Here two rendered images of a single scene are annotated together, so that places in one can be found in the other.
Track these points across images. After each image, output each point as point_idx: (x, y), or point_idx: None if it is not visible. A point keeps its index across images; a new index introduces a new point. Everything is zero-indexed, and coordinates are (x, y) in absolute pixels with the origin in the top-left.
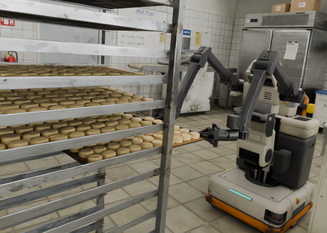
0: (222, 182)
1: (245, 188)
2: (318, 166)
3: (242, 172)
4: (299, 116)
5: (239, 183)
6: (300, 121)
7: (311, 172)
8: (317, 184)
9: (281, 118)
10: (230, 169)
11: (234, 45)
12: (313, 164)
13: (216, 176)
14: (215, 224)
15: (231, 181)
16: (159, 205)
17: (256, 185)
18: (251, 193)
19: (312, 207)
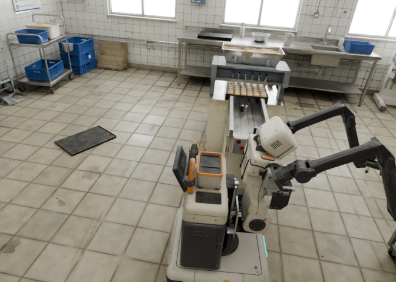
0: (266, 265)
1: (256, 241)
2: (9, 249)
3: (224, 259)
4: (195, 164)
5: (252, 250)
6: (223, 160)
7: (46, 251)
8: (92, 238)
9: (225, 173)
10: (229, 274)
11: None
12: (2, 256)
13: (264, 275)
14: (278, 281)
15: (257, 258)
16: None
17: (240, 236)
18: (259, 234)
19: (161, 230)
